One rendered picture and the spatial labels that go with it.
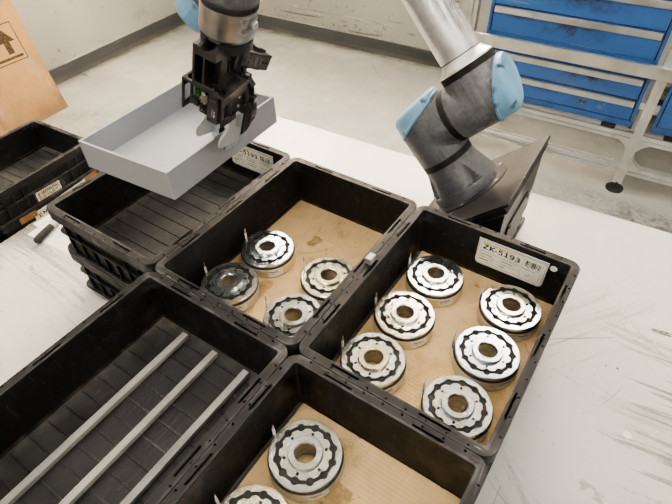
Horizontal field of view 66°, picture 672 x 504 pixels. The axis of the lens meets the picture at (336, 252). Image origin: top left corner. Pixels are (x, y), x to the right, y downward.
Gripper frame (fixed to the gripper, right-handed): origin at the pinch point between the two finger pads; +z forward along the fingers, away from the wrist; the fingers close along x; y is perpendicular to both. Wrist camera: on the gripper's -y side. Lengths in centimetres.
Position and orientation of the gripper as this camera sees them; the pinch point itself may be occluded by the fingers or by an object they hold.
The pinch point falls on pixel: (226, 139)
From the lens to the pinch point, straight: 90.2
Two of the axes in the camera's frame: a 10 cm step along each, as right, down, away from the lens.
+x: 8.6, 4.9, -1.3
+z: -2.3, 6.0, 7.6
